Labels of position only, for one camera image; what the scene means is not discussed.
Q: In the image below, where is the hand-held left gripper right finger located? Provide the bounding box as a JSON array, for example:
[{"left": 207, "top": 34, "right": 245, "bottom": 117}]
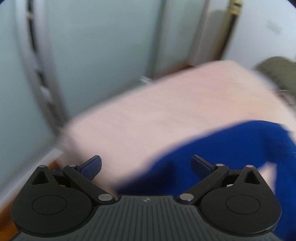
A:
[{"left": 177, "top": 155, "right": 264, "bottom": 206}]

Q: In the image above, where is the olive striped headboard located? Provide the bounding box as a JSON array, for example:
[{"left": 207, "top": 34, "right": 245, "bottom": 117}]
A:
[{"left": 254, "top": 56, "right": 296, "bottom": 105}]

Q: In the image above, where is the brass vertical pole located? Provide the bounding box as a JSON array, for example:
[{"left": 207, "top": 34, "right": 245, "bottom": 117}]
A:
[{"left": 221, "top": 0, "right": 243, "bottom": 59}]

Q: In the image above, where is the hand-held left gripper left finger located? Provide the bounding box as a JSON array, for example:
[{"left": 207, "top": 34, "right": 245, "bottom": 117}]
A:
[{"left": 31, "top": 155, "right": 116, "bottom": 206}]

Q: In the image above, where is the frosted glass sliding door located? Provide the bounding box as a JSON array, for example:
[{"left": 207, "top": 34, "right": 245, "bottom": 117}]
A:
[
  {"left": 0, "top": 0, "right": 70, "bottom": 193},
  {"left": 44, "top": 0, "right": 167, "bottom": 121},
  {"left": 157, "top": 0, "right": 211, "bottom": 78}
]

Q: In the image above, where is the blue fleece garment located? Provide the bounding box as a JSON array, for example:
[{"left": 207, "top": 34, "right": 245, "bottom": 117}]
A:
[{"left": 116, "top": 119, "right": 296, "bottom": 241}]

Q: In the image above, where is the pink printed blanket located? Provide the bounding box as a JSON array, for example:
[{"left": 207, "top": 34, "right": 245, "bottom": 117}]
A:
[{"left": 55, "top": 60, "right": 293, "bottom": 193}]

